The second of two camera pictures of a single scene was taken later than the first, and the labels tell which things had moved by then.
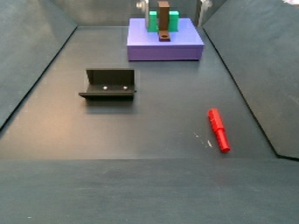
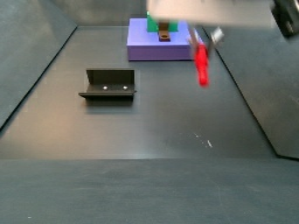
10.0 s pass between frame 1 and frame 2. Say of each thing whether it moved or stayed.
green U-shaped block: stayed
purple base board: stayed
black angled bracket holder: stayed
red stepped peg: moved
